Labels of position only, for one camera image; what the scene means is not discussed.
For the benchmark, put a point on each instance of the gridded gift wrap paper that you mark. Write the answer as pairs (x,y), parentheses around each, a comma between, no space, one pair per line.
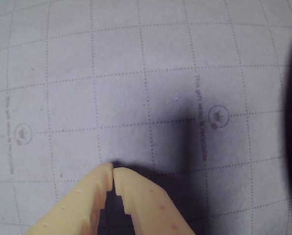
(111,73)

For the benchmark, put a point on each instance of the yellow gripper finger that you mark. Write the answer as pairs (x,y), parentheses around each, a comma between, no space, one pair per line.
(80,203)
(148,205)

